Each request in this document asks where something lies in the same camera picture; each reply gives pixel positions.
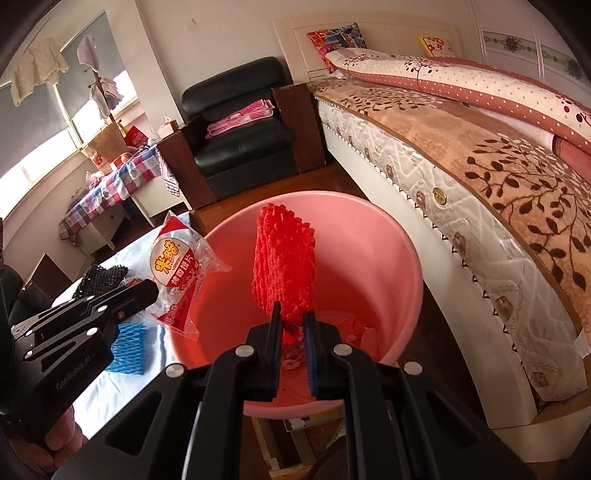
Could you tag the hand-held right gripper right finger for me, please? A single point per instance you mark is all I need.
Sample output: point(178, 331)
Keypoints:
point(310, 357)

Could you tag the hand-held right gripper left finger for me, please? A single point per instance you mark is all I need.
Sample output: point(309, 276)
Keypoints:
point(277, 350)

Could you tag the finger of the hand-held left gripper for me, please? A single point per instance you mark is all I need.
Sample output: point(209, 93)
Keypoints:
point(78, 339)
point(129, 297)

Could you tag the clear snack packet red label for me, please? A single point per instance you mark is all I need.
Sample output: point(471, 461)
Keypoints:
point(178, 267)

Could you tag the red foam net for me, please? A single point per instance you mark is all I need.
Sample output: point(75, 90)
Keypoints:
point(284, 258)

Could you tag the pink plastic basin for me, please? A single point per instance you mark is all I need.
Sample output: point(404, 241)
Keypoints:
point(369, 277)

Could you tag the person's left hand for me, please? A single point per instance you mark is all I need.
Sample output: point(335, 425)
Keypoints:
point(62, 438)

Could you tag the black foam net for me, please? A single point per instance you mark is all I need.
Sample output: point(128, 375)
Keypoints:
point(99, 279)

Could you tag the blue foam net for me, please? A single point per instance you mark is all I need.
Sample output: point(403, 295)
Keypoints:
point(129, 350)

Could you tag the light blue floral cloth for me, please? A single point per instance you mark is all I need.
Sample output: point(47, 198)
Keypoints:
point(138, 401)

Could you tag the white table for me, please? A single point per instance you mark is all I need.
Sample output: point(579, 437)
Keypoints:
point(147, 194)

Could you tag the checked tablecloth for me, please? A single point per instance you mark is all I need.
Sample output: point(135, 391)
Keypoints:
point(111, 184)

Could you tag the brown paper bag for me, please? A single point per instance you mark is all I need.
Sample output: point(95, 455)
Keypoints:
point(108, 147)

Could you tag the red box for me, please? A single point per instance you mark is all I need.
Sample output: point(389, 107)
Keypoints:
point(135, 137)

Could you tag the tissue box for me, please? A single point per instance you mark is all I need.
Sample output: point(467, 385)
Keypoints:
point(167, 129)

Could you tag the black leather armchair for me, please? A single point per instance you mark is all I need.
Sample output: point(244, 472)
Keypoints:
point(244, 152)

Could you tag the grey window blind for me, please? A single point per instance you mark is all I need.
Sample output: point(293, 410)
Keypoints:
point(41, 120)

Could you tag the white quilted mattress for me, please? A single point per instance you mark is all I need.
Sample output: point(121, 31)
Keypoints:
point(485, 258)

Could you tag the wooden coat rack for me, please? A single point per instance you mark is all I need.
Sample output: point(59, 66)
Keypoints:
point(99, 92)

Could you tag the pink folded blanket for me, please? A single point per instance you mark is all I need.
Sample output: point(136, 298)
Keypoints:
point(240, 119)

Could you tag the cream knitted cardigan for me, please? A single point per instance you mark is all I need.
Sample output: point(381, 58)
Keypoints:
point(37, 69)

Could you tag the brown leaf pattern blanket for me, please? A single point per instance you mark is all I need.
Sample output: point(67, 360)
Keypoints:
point(508, 152)

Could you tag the leaning patterned mattresses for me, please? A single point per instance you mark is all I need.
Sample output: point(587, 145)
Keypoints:
point(461, 83)

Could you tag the colourful patterned pillow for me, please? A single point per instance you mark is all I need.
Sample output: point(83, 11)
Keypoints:
point(337, 39)

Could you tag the yellow flowered pillow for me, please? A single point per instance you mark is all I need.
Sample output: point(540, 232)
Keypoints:
point(434, 46)

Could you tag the white wardrobe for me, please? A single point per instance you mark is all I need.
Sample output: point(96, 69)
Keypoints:
point(517, 37)

